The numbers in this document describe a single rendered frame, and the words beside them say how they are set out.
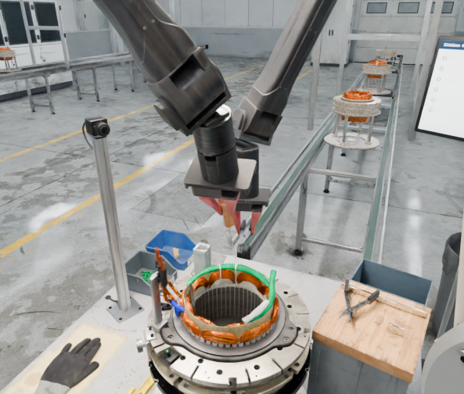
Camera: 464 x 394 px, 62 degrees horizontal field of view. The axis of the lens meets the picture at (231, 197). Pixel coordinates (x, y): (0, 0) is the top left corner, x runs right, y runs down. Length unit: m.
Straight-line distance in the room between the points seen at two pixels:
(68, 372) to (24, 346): 1.35
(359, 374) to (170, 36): 0.69
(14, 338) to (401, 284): 2.09
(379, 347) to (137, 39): 0.67
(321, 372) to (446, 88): 1.07
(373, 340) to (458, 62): 1.04
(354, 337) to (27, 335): 2.04
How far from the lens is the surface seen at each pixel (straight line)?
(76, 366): 1.18
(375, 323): 0.88
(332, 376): 0.89
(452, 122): 1.57
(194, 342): 0.74
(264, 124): 0.76
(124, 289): 1.27
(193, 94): 0.47
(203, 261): 0.83
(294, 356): 0.74
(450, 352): 0.27
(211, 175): 0.56
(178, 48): 0.46
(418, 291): 1.07
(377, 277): 1.07
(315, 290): 1.38
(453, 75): 1.57
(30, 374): 1.23
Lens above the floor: 1.64
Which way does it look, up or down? 26 degrees down
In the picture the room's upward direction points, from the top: straight up
